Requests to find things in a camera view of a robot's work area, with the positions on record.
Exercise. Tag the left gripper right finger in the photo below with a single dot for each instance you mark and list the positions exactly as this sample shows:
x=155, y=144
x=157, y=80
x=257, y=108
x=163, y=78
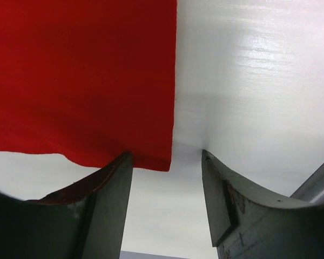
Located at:
x=247, y=220

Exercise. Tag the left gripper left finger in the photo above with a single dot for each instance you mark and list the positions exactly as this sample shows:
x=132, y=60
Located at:
x=83, y=220

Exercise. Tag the red t shirt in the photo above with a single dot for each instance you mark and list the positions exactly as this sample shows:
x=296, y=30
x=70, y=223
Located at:
x=88, y=80

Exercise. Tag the aluminium front rail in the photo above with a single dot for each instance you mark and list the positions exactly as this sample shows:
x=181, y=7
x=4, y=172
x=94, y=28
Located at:
x=312, y=190

